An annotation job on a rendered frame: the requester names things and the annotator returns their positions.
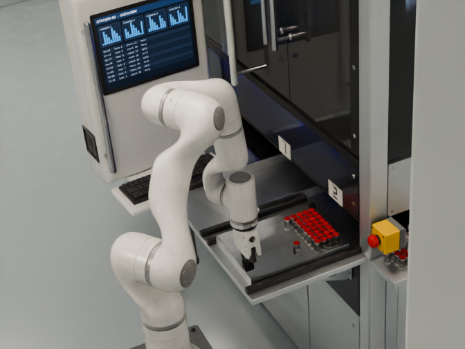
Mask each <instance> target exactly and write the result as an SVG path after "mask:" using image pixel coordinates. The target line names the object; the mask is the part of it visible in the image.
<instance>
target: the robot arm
mask: <svg viewBox="0 0 465 349"><path fill-rule="evenodd" d="M141 109H142V112H143V114H144V116H145V117H146V119H147V120H149V121H151V122H152V123H154V124H157V125H160V126H163V127H168V128H172V129H177V130H180V131H181V136H180V138H179V140H178V141H177V142H176V143H175V144H174V145H173V146H171V147H169V148H168V149H166V150H165V151H164V152H162V153H160V154H159V155H158V156H157V158H156V160H155V162H154V164H153V168H152V174H151V179H150V183H149V207H150V210H151V212H152V215H153V216H154V218H155V220H156V221H157V223H158V225H159V227H160V230H161V235H162V239H159V238H155V237H153V236H150V235H146V234H144V233H137V232H128V233H124V234H122V235H121V236H120V237H118V238H117V239H116V241H115V242H114V244H113V246H112V248H111V253H110V262H111V268H112V270H113V273H114V275H115V277H116V278H117V280H118V282H119V283H120V284H121V285H122V287H123V288H124V290H125V291H126V292H127V293H128V294H129V295H130V297H131V298H132V299H133V300H134V302H135V303H136V304H137V306H138V308H139V312H140V319H141V323H142V327H143V335H144V339H145V346H146V349H200V348H198V347H197V346H196V345H194V344H192V343H190V336H189V331H188V322H187V316H186V311H185V303H184V300H183V297H182V295H181V293H180V292H181V291H183V290H185V289H187V288H188V287H189V286H190V285H191V283H192V281H193V280H194V277H195V276H196V271H197V257H196V253H195V250H194V244H193V241H192V236H191V233H190V228H189V225H188V213H187V202H188V192H189V188H190V181H191V177H192V171H193V169H194V166H195V163H196V162H197V160H198V158H199V157H200V156H201V155H202V154H203V153H204V152H205V151H206V150H207V149H208V148H209V147H210V146H211V145H212V144H214V147H215V152H216V156H215V157H214V158H213V159H212V160H211V161H210V162H209V163H208V164H207V166H206V167H205V169H204V171H203V176H202V179H203V187H204V190H205V193H206V197H207V198H208V200H209V201H211V202H212V203H214V204H218V205H220V206H225V207H226V208H227V209H228V211H229V217H230V225H231V226H232V227H233V238H234V243H235V246H236V247H237V248H238V249H239V250H240V253H241V258H242V259H243V260H242V267H243V268H244V269H245V271H246V272H248V271H251V270H254V263H255V262H257V260H256V255H255V252H256V254H257V255H259V256H260V255H261V254H262V252H261V246H260V241H259V234H258V231H257V227H256V226H257V223H258V213H257V197H256V187H255V177H254V175H253V174H252V173H250V172H247V171H238V170H242V169H243V168H245V167H246V165H247V163H248V150H247V146H246V139H245V135H244V128H243V124H242V121H241V114H240V110H239V104H238V100H237V96H236V93H235V90H234V89H233V87H232V86H231V84H230V83H228V82H227V81H225V80H223V79H221V78H212V79H208V80H197V81H174V82H164V83H161V84H158V85H156V86H153V87H152V88H150V89H148V90H147V91H146V92H145V94H144V96H143V98H142V100H141ZM235 171H236V172H235ZM222 172H233V173H231V174H229V175H228V176H227V177H226V179H224V177H223V175H222Z"/></svg>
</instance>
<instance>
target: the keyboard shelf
mask: <svg viewBox="0 0 465 349"><path fill-rule="evenodd" d="M151 173H152V168H150V169H147V170H144V171H142V172H139V173H136V174H133V175H131V176H128V177H125V179H126V180H127V181H128V182H131V181H133V180H136V179H138V178H141V177H144V176H146V175H150V174H151ZM111 194H112V195H113V196H114V197H115V198H116V199H117V200H118V201H119V202H120V203H121V204H122V205H123V206H124V207H125V209H126V210H127V211H128V212H129V213H130V214H131V215H133V216H135V215H138V214H141V213H144V212H146V211H149V210H150V207H149V200H147V201H144V202H141V203H139V204H136V205H133V204H132V203H131V202H130V200H129V199H128V198H127V197H126V196H125V195H124V194H123V193H122V192H121V191H120V190H119V188H118V187H116V188H113V189H112V190H111Z"/></svg>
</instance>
